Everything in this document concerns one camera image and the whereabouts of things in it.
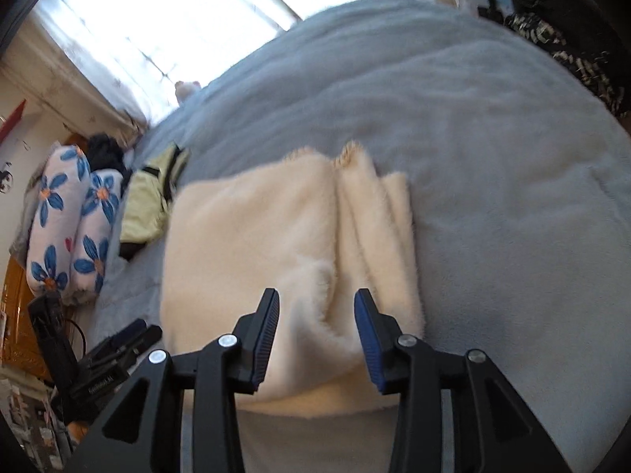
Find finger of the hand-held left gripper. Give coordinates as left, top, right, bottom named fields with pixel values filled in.
left=111, top=325, right=163, bottom=366
left=93, top=318, right=149, bottom=358

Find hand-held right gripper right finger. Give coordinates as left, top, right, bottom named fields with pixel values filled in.
left=353, top=288, right=575, bottom=473

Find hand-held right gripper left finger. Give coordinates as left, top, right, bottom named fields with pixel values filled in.
left=64, top=287, right=281, bottom=473

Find cream fluffy cardigan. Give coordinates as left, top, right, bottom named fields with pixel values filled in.
left=160, top=141, right=427, bottom=412

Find black bag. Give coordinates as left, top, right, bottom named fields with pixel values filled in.
left=27, top=291, right=80, bottom=385

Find orange wooden cabinet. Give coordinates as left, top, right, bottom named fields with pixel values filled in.
left=0, top=256, right=52, bottom=382

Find rolled blue floral blanket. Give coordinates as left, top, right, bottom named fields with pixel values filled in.
left=26, top=144, right=124, bottom=306

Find yellow-green jacket with black trim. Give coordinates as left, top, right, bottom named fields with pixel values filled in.
left=119, top=142, right=192, bottom=248

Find black clothing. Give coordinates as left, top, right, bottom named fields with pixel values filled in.
left=87, top=133, right=130, bottom=174

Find grey bed blanket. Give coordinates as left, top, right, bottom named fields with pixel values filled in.
left=89, top=0, right=631, bottom=473

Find pink and white plush toy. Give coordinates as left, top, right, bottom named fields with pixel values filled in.
left=174, top=80, right=202, bottom=105

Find white sheer leaf-print curtain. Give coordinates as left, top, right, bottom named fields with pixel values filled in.
left=30, top=0, right=444, bottom=126

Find black and white patterned cloth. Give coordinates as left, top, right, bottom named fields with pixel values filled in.
left=507, top=10, right=628, bottom=115

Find red wall decoration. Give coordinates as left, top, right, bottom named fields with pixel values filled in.
left=0, top=99, right=28, bottom=140

